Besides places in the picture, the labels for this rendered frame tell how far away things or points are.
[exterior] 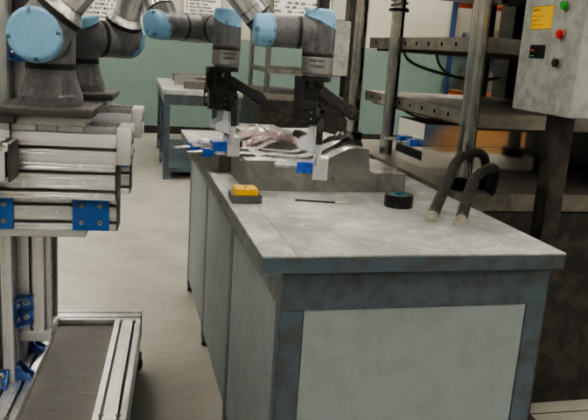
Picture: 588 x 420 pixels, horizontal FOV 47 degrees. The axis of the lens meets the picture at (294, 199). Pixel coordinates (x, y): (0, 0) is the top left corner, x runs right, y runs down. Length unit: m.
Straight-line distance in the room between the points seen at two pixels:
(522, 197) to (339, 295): 1.10
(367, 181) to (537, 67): 0.62
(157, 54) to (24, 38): 7.68
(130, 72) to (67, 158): 7.54
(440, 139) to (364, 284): 1.36
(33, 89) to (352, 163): 0.91
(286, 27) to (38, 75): 0.59
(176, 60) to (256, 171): 7.33
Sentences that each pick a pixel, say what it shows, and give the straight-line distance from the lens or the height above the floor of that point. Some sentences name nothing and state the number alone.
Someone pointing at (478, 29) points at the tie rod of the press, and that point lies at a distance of 2.29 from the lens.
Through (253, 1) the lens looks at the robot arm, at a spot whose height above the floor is 1.31.
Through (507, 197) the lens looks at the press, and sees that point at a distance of 2.37.
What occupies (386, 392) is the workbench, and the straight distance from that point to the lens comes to 1.59.
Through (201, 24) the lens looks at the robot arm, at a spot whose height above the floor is 1.26.
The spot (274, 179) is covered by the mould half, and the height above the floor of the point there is 0.83.
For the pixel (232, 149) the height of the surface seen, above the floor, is 0.93.
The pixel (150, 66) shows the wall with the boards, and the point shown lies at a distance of 9.23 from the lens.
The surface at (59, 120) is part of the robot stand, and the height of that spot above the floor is 1.01.
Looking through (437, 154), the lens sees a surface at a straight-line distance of 2.74.
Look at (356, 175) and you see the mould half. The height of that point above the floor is 0.85.
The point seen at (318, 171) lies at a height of 0.92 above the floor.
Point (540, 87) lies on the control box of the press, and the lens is 2.18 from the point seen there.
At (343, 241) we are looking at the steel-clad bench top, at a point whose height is 0.80.
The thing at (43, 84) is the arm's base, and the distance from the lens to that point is 1.71.
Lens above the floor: 1.21
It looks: 12 degrees down
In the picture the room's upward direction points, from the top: 4 degrees clockwise
